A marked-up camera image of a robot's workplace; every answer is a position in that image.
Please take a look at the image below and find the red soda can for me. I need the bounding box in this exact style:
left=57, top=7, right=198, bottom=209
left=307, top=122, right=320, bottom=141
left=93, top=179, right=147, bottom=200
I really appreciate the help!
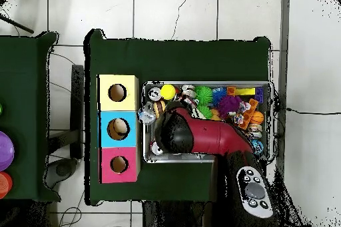
left=151, top=141, right=163, bottom=156

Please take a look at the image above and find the black side stand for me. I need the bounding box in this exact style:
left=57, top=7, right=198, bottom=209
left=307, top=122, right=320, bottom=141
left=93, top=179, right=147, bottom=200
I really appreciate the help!
left=47, top=64, right=86, bottom=158

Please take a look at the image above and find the red disc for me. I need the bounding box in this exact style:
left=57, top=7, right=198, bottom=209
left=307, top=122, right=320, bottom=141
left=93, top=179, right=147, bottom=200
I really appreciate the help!
left=0, top=171, right=13, bottom=198

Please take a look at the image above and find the crushed silver can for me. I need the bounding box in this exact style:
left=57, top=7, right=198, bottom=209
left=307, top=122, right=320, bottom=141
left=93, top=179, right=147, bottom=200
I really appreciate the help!
left=180, top=84, right=197, bottom=99

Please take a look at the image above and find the small orange basketball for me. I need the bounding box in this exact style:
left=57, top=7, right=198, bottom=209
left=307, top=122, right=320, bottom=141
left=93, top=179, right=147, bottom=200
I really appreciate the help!
left=250, top=109, right=266, bottom=125

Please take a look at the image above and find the yellow tennis ball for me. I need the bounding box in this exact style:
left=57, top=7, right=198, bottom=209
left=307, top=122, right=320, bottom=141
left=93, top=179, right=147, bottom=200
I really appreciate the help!
left=161, top=84, right=177, bottom=101

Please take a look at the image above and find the dark green side table cloth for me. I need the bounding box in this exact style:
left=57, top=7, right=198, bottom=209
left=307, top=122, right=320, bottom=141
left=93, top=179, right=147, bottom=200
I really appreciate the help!
left=0, top=32, right=59, bottom=201

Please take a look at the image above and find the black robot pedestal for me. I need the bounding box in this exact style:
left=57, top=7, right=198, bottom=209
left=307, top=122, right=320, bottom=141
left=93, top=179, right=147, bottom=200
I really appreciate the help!
left=143, top=200, right=211, bottom=227

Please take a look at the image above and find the wooden box with three holes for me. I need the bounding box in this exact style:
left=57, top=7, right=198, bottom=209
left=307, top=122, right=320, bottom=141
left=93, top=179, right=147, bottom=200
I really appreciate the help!
left=97, top=74, right=141, bottom=184

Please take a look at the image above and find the clear blue-printed plastic packet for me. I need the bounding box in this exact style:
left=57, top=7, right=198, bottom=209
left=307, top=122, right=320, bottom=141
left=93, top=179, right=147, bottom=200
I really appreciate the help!
left=138, top=104, right=158, bottom=126

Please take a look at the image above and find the purple disc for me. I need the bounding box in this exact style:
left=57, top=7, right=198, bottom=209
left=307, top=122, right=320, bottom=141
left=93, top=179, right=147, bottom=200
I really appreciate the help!
left=0, top=130, right=15, bottom=172

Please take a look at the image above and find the silver can with pull tab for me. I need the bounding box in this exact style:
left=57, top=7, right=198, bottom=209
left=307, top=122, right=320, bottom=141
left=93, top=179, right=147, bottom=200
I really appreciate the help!
left=148, top=87, right=163, bottom=103

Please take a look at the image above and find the green spiky ball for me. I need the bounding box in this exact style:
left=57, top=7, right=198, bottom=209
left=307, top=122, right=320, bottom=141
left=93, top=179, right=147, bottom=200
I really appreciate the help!
left=195, top=85, right=214, bottom=105

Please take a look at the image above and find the purple spiky ball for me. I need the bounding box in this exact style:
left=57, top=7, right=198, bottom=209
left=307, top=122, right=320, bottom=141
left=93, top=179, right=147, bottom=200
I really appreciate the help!
left=218, top=95, right=242, bottom=116

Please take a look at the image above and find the clear shallow mesh bin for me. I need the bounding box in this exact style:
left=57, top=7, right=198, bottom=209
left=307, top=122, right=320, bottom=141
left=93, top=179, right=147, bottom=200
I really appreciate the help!
left=142, top=81, right=276, bottom=164

